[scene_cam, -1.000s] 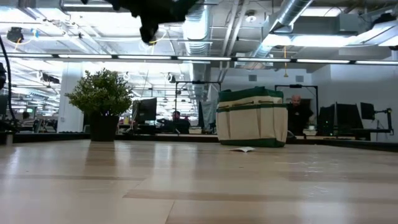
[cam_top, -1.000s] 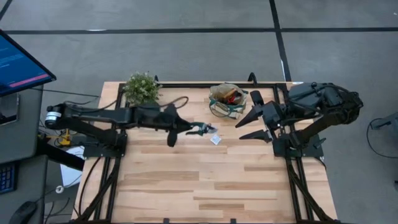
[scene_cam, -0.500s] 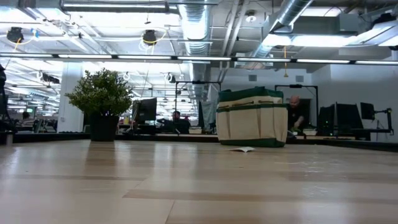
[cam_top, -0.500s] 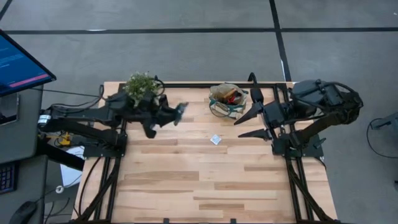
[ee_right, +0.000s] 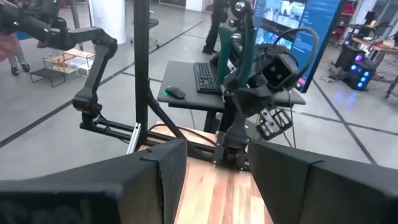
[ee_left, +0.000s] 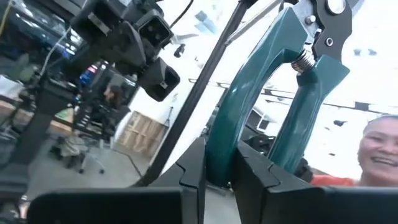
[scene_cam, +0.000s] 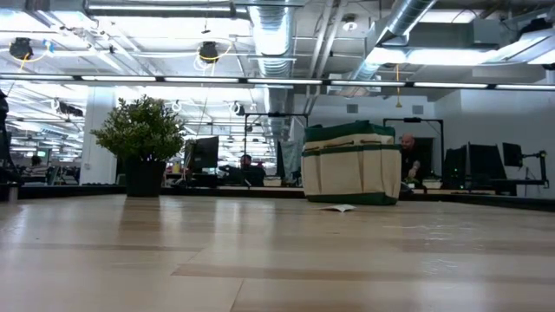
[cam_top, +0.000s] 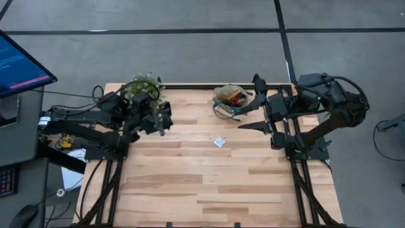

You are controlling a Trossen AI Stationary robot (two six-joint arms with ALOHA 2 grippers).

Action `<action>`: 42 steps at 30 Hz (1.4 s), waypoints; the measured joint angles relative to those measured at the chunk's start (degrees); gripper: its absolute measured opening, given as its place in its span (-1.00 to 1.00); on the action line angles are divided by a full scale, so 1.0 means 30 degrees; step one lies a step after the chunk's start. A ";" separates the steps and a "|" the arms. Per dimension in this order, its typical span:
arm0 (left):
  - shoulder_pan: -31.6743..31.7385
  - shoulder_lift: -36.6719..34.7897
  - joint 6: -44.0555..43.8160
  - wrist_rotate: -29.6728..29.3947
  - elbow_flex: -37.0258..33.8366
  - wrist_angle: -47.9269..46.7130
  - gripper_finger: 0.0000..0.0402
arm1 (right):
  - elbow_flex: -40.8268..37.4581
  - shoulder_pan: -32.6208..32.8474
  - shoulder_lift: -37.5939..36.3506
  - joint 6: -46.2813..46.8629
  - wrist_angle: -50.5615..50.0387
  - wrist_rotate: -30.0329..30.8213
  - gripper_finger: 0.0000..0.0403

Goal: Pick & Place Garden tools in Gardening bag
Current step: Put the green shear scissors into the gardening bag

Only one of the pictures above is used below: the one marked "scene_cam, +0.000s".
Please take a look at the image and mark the grey hanging cloth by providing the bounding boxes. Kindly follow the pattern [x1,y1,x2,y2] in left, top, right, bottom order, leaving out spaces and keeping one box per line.
[277,139,304,182]

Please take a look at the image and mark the silver ventilation duct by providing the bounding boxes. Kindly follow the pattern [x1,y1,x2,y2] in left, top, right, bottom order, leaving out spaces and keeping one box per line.
[246,0,297,144]
[337,0,437,96]

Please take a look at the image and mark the small black monitor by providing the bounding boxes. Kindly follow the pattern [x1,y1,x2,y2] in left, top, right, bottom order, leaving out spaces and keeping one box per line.
[502,141,525,168]

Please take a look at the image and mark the canvas gardening bag green trim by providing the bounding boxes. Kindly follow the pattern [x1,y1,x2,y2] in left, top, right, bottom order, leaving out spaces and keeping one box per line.
[300,120,403,206]

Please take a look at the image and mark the yellow hanging cord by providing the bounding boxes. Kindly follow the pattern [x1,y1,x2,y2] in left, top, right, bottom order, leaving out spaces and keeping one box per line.
[394,63,403,109]

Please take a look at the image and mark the black overhead camera yellow cable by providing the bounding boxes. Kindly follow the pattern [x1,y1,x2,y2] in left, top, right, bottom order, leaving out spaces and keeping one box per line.
[198,41,220,65]
[8,36,35,61]

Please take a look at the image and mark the black computer monitor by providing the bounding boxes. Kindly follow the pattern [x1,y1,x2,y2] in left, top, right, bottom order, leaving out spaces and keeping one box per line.
[467,142,508,181]
[441,145,469,190]
[190,135,220,174]

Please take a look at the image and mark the person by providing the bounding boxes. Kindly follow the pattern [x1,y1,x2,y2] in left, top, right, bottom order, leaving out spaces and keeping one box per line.
[219,153,268,187]
[399,133,428,188]
[26,154,48,178]

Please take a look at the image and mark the white paper tag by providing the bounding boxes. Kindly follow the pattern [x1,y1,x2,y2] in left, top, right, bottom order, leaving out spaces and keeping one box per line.
[319,203,357,213]

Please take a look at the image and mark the green potted plant black pot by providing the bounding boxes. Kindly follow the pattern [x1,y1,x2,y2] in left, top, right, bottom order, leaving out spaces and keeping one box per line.
[89,94,187,198]

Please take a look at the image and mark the long overhead light bar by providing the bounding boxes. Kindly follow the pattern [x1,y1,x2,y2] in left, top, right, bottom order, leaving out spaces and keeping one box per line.
[0,73,555,91]

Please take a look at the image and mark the black background rig frame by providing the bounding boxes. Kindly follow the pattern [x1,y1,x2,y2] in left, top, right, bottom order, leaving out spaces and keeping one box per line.
[382,116,446,174]
[243,111,310,155]

